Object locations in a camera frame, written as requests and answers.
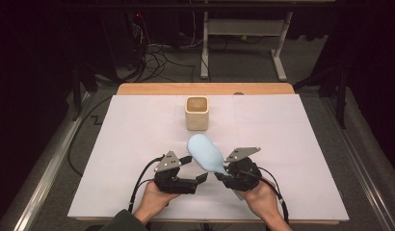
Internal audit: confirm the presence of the long black cable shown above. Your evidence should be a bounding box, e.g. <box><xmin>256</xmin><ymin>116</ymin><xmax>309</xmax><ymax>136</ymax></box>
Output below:
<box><xmin>67</xmin><ymin>95</ymin><xmax>114</xmax><ymax>177</ymax></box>

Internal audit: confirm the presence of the hand-held gripper cable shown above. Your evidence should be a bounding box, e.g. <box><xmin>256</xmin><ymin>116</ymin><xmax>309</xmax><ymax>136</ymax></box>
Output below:
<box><xmin>127</xmin><ymin>156</ymin><xmax>165</xmax><ymax>215</ymax></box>
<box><xmin>237</xmin><ymin>167</ymin><xmax>290</xmax><ymax>225</ymax></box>

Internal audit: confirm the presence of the aluminium rail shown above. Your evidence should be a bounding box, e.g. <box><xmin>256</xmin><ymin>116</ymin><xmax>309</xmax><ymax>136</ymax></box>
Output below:
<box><xmin>11</xmin><ymin>90</ymin><xmax>92</xmax><ymax>231</ymax></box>
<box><xmin>320</xmin><ymin>95</ymin><xmax>395</xmax><ymax>231</ymax></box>

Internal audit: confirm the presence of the light blue hairbrush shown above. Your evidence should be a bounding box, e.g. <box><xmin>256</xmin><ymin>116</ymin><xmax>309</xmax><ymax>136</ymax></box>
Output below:
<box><xmin>186</xmin><ymin>133</ymin><xmax>246</xmax><ymax>202</ymax></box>

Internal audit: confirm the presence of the person's left hand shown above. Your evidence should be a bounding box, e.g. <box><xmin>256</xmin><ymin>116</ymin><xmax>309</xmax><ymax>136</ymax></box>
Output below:
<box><xmin>138</xmin><ymin>180</ymin><xmax>181</xmax><ymax>219</ymax></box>

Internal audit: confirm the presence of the cream square cup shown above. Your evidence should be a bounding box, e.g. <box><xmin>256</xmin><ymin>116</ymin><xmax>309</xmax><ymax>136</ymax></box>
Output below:
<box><xmin>184</xmin><ymin>95</ymin><xmax>210</xmax><ymax>132</ymax></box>

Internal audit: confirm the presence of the wooden table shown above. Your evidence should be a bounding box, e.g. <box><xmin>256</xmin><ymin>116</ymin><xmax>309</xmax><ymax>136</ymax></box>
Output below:
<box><xmin>73</xmin><ymin>82</ymin><xmax>343</xmax><ymax>225</ymax></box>

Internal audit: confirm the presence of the right hand-held gripper cable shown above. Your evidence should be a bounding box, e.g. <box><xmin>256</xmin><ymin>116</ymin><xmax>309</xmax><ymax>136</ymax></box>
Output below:
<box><xmin>237</xmin><ymin>167</ymin><xmax>290</xmax><ymax>225</ymax></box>

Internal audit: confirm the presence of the tangle of black cables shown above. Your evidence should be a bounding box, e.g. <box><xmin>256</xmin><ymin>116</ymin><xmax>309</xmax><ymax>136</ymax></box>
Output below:
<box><xmin>130</xmin><ymin>13</ymin><xmax>198</xmax><ymax>83</ymax></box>

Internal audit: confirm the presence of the black computer tower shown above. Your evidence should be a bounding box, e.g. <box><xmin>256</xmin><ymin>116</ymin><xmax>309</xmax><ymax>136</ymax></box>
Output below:
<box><xmin>100</xmin><ymin>11</ymin><xmax>145</xmax><ymax>69</ymax></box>

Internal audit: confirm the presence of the person's right hand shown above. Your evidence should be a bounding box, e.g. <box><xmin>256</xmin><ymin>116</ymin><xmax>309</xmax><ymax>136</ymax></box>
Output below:
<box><xmin>234</xmin><ymin>178</ymin><xmax>284</xmax><ymax>223</ymax></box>

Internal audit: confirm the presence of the black metal stand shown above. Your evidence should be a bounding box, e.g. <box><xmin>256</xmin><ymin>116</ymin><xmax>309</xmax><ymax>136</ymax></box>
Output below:
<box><xmin>293</xmin><ymin>64</ymin><xmax>350</xmax><ymax>130</ymax></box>
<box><xmin>70</xmin><ymin>61</ymin><xmax>101</xmax><ymax>121</ymax></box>

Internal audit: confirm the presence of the left hand-held gripper cable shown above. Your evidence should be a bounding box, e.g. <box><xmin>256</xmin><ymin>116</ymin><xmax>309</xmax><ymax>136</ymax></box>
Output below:
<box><xmin>127</xmin><ymin>156</ymin><xmax>165</xmax><ymax>215</ymax></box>

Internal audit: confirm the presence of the white table sheet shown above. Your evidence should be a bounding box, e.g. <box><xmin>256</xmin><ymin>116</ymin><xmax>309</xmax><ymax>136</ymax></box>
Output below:
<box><xmin>67</xmin><ymin>93</ymin><xmax>350</xmax><ymax>222</ymax></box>

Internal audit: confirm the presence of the white metal desk frame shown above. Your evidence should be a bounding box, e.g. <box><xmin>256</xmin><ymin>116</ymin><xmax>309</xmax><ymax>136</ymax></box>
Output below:
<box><xmin>199</xmin><ymin>11</ymin><xmax>294</xmax><ymax>82</ymax></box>

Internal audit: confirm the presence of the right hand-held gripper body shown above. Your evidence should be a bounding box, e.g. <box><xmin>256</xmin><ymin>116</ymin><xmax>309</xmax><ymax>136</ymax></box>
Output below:
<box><xmin>222</xmin><ymin>146</ymin><xmax>263</xmax><ymax>193</ymax></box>

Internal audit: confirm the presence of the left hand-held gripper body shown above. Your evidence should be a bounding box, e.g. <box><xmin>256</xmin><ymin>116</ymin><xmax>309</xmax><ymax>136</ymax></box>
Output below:
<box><xmin>153</xmin><ymin>150</ymin><xmax>200</xmax><ymax>195</ymax></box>

